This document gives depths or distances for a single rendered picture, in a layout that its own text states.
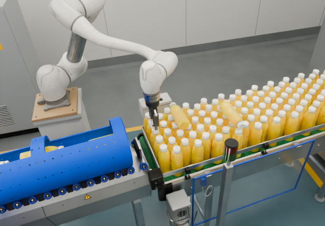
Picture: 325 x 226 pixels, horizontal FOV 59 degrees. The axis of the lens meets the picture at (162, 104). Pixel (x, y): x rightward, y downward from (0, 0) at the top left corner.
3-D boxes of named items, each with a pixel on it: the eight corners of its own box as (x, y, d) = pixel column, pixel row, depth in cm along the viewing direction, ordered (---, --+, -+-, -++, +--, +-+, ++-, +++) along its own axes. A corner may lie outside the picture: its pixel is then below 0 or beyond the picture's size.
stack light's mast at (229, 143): (219, 162, 145) (222, 139, 135) (230, 158, 146) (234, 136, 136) (226, 171, 140) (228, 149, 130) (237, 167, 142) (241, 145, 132)
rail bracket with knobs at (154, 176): (147, 179, 163) (146, 168, 157) (159, 175, 165) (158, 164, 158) (153, 193, 156) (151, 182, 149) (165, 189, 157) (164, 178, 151)
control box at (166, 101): (140, 110, 196) (138, 98, 189) (167, 103, 200) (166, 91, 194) (143, 119, 188) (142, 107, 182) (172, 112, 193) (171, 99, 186)
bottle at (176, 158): (178, 165, 170) (177, 143, 158) (185, 173, 165) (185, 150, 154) (169, 171, 167) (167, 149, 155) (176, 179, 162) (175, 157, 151)
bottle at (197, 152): (189, 162, 171) (190, 140, 160) (201, 160, 172) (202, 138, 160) (193, 171, 166) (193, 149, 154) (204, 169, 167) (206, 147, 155)
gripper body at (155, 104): (142, 95, 154) (144, 108, 160) (147, 104, 147) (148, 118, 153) (156, 92, 155) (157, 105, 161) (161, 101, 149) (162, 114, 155)
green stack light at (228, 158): (220, 154, 141) (221, 147, 138) (232, 150, 143) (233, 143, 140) (227, 163, 136) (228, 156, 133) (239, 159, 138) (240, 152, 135)
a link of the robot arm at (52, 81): (37, 97, 200) (26, 71, 185) (57, 83, 211) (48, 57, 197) (54, 104, 193) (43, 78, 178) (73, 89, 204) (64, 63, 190)
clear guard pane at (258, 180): (192, 224, 187) (194, 178, 157) (294, 188, 204) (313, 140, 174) (193, 225, 187) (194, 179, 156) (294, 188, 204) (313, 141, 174)
